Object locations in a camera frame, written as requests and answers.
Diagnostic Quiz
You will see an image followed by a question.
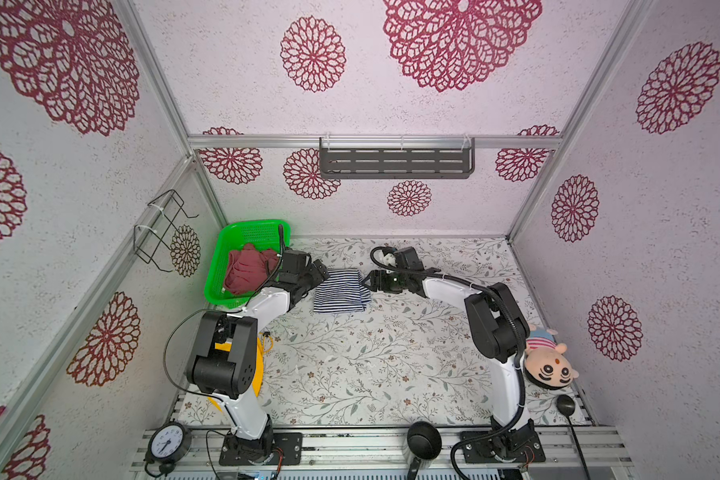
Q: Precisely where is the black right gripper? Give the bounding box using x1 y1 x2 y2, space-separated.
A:
362 270 410 293

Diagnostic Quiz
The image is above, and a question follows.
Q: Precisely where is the blue white striped tank top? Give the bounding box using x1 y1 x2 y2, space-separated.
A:
313 269 371 314

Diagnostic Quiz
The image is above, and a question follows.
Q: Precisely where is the maroon tank top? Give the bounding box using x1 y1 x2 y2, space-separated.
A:
223 243 279 295

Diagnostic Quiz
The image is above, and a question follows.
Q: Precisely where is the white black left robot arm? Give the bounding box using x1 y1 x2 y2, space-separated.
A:
185 248 329 443

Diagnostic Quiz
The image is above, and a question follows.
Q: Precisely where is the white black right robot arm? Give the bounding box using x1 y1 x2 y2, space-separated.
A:
364 246 529 433

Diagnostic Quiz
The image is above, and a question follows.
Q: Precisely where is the yellow hat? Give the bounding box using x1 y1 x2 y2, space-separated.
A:
209 332 274 412

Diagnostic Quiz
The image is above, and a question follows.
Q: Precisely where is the plush doll toy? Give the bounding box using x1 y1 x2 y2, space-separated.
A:
523 325 579 390

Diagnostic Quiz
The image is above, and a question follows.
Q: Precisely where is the black small ladle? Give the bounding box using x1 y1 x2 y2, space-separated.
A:
556 395 592 480

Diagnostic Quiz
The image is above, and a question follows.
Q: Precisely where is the round pressure gauge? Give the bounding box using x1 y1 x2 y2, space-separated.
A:
144 421 192 479

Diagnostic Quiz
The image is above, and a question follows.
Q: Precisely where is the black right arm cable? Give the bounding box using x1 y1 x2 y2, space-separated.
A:
369 245 530 480

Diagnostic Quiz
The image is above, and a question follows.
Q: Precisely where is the grey wall shelf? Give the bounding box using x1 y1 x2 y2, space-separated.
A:
318 137 475 180

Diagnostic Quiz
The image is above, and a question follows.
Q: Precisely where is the black wire wall rack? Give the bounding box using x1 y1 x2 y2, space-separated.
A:
132 189 202 278

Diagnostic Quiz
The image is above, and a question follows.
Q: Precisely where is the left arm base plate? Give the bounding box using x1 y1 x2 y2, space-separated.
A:
219 432 304 467

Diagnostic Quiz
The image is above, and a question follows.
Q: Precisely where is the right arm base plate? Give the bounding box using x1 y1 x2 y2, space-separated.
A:
460 423 546 464

